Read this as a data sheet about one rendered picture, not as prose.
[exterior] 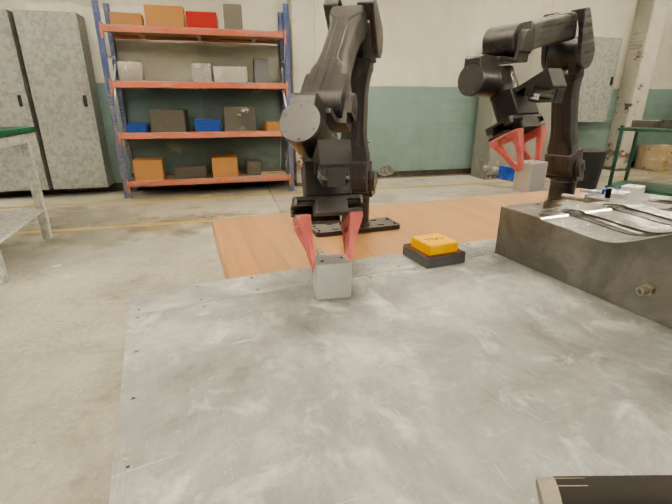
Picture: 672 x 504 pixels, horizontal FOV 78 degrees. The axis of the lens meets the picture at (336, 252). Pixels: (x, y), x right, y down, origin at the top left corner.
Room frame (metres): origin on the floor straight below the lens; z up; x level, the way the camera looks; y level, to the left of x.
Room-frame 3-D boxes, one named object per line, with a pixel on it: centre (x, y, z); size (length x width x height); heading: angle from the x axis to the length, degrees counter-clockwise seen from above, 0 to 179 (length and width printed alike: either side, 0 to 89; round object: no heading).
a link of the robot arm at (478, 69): (0.86, -0.30, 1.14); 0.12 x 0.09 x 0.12; 127
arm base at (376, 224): (0.90, -0.04, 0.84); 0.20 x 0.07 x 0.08; 110
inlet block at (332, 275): (0.60, 0.02, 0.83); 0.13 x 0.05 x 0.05; 11
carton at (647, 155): (7.27, -5.59, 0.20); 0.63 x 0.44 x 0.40; 104
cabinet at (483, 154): (6.46, -2.67, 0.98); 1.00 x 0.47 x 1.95; 104
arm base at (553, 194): (1.10, -0.61, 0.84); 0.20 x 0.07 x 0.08; 110
